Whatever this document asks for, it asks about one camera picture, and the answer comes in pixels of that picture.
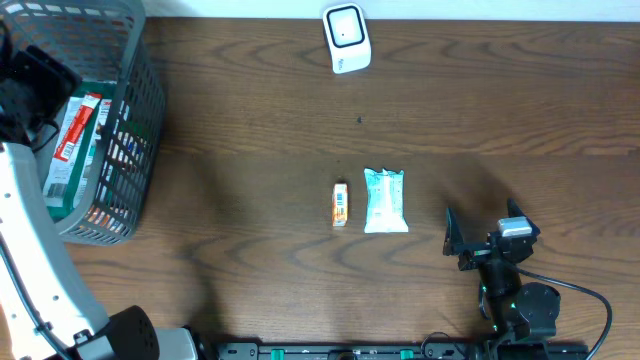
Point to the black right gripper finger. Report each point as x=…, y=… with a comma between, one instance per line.
x=454, y=241
x=514, y=211

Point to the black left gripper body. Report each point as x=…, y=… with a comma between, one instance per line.
x=50, y=81

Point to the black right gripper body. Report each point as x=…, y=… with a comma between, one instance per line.
x=476, y=255

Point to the mint green wipes packet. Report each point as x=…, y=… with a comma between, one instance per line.
x=385, y=204

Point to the orange tissue pack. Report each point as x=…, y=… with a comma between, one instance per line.
x=340, y=205

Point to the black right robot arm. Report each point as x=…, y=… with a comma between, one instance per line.
x=524, y=315

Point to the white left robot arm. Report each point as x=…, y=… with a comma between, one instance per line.
x=50, y=311

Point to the white barcode scanner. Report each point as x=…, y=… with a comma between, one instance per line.
x=347, y=38

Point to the red and white flat package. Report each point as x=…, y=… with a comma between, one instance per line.
x=70, y=145

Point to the grey plastic mesh basket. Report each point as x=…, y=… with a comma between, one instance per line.
x=102, y=42

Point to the dark green flat package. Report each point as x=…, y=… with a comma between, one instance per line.
x=82, y=190

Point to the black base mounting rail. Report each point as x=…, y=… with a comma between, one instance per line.
x=433, y=350

